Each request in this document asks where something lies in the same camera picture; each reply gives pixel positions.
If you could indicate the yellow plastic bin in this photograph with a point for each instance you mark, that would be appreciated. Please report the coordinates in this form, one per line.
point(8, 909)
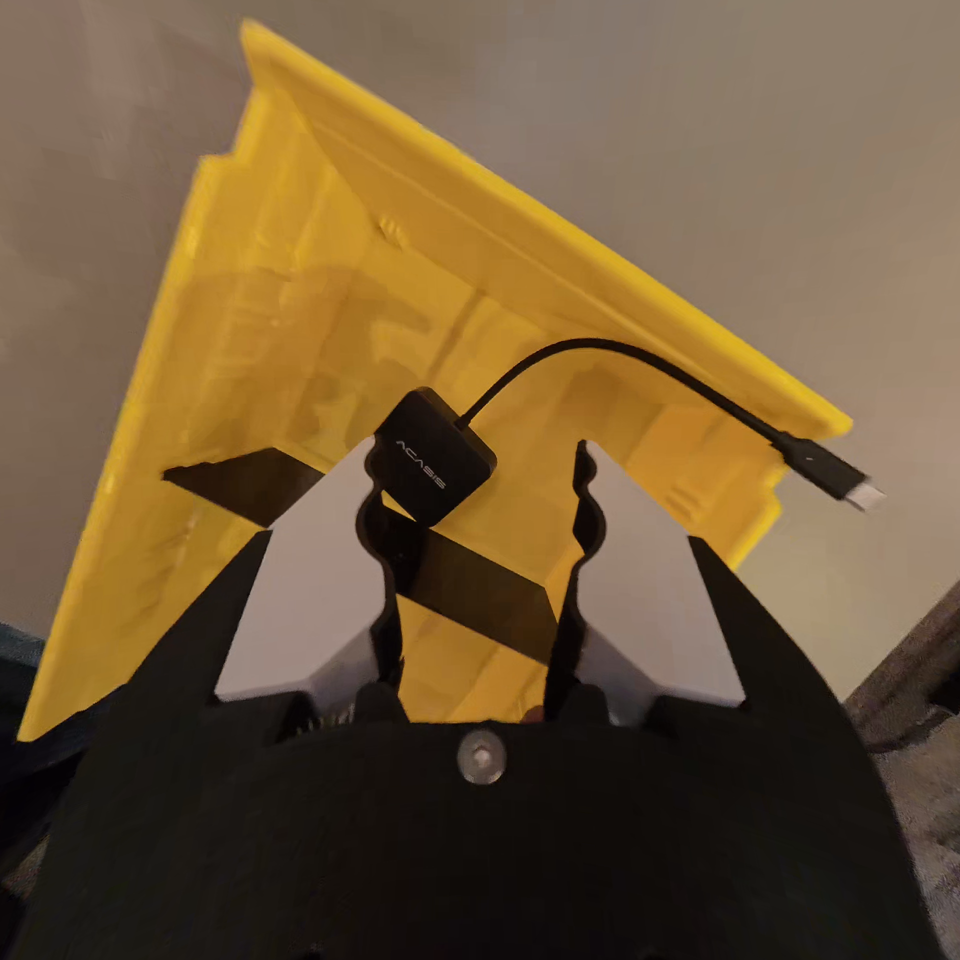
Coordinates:
point(337, 300)

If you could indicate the person's jeans leg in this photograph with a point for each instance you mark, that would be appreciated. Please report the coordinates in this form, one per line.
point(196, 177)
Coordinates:
point(19, 675)

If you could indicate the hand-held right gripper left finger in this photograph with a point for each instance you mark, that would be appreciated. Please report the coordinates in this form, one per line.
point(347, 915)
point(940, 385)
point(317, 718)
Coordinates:
point(315, 585)

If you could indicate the black usb adapter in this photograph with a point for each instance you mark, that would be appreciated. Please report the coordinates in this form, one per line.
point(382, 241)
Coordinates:
point(450, 450)

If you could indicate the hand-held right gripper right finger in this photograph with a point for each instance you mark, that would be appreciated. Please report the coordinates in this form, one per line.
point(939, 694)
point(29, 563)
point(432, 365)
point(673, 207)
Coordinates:
point(645, 600)

